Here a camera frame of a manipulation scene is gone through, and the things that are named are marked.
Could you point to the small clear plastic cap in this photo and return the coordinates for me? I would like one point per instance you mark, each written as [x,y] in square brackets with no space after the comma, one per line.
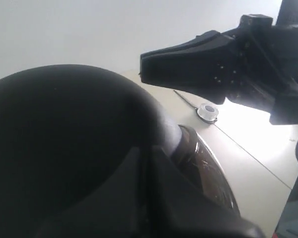
[207,113]

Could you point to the black helmet with visor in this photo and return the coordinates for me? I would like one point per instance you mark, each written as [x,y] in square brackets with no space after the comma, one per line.
[67,106]

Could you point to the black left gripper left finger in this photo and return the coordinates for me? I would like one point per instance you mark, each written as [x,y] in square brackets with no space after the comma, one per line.
[95,191]

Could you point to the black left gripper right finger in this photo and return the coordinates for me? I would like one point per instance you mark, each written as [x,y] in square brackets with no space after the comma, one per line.
[179,210]

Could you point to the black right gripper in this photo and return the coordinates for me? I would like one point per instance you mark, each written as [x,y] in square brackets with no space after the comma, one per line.
[266,68]

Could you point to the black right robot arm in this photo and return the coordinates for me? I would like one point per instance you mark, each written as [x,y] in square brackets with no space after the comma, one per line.
[294,12]

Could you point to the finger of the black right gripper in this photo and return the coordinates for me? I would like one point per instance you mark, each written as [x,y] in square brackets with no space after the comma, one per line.
[201,66]

